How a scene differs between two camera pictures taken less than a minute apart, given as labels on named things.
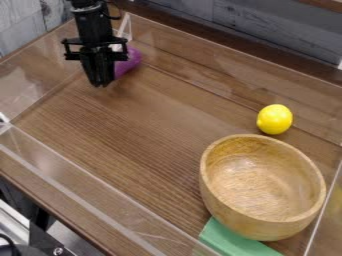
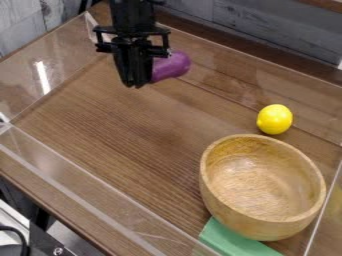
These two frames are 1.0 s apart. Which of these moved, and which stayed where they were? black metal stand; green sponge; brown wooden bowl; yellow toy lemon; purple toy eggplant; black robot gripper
Moved: purple toy eggplant; black robot gripper
Stayed: green sponge; brown wooden bowl; yellow toy lemon; black metal stand
